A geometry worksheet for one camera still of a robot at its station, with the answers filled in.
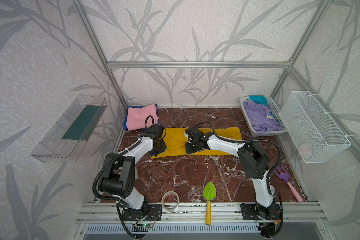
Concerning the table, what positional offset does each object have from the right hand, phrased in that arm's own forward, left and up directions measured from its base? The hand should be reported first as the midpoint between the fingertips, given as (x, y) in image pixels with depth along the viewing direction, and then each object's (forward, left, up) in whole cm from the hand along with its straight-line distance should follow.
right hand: (187, 144), depth 95 cm
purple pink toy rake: (-19, -57, -4) cm, 60 cm away
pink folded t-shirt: (+23, +38, 0) cm, 44 cm away
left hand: (-1, +14, +2) cm, 14 cm away
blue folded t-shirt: (+23, +38, 0) cm, 45 cm away
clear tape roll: (-33, +12, -3) cm, 35 cm away
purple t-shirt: (+22, -54, -1) cm, 59 cm away
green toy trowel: (-28, -12, -2) cm, 31 cm away
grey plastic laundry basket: (+31, -65, +3) cm, 72 cm away
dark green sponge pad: (-7, +45, +31) cm, 55 cm away
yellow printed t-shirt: (+5, +8, -2) cm, 9 cm away
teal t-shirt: (+36, -54, +6) cm, 65 cm away
